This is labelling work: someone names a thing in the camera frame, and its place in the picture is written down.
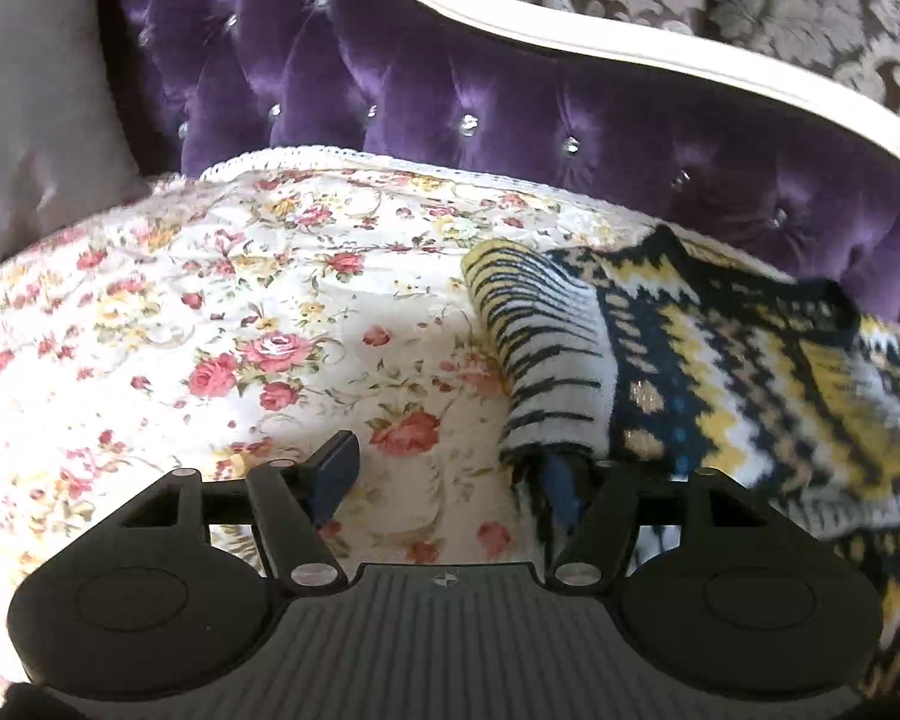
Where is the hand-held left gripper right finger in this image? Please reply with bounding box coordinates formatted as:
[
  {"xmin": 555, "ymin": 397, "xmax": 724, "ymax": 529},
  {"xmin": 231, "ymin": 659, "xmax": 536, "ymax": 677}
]
[{"xmin": 536, "ymin": 448, "xmax": 777, "ymax": 590}]

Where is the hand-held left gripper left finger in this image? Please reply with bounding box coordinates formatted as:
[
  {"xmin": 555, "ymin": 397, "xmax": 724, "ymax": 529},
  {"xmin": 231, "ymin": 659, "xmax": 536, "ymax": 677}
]
[{"xmin": 120, "ymin": 430, "xmax": 362, "ymax": 592}]

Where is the navy yellow patterned knit sweater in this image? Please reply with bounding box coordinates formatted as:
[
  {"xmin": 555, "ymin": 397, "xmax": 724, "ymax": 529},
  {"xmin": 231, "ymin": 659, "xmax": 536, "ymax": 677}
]
[{"xmin": 461, "ymin": 223, "xmax": 900, "ymax": 706}]

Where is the floral quilted bedspread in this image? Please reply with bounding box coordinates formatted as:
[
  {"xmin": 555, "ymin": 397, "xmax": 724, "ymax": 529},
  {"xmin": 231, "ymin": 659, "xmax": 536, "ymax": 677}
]
[{"xmin": 0, "ymin": 144, "xmax": 803, "ymax": 616}]

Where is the purple tufted headboard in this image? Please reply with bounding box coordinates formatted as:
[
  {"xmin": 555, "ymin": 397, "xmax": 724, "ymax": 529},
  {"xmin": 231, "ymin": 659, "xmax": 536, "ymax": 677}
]
[{"xmin": 94, "ymin": 0, "xmax": 900, "ymax": 335}]

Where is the grey cushion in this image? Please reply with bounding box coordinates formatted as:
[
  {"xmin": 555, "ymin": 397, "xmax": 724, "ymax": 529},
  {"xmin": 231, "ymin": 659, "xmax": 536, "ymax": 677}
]
[{"xmin": 0, "ymin": 0, "xmax": 155, "ymax": 282}]

